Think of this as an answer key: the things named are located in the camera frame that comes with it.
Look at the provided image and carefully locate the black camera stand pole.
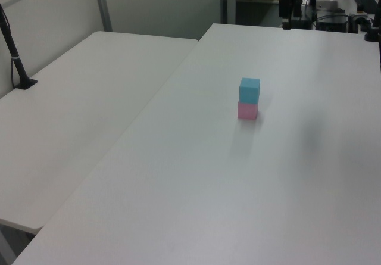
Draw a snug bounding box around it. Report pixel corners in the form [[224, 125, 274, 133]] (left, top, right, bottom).
[[0, 3, 38, 91]]

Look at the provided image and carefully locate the black electronics box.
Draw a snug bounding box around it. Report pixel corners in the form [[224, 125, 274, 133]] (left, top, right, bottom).
[[315, 14, 349, 33]]

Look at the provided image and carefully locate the blue cube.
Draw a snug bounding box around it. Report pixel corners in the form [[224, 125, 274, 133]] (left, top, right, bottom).
[[239, 77, 261, 104]]

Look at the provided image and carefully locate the white side table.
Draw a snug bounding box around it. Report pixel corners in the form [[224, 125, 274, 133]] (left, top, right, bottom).
[[0, 30, 199, 230]]

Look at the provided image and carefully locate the pink cube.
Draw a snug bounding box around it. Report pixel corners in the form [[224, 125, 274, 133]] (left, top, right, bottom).
[[237, 101, 258, 120]]

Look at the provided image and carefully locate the grey metal partition post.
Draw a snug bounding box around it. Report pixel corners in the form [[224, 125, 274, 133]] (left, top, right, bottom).
[[92, 0, 113, 32]]

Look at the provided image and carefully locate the grey flat device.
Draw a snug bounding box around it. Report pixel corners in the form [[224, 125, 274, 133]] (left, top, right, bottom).
[[316, 0, 339, 11]]

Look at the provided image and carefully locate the black cable on stand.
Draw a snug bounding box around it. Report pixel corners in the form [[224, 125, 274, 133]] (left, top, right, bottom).
[[0, 7, 18, 88]]

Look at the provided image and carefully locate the black clamp mount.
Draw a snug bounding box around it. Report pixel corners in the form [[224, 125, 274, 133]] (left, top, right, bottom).
[[348, 0, 381, 42]]

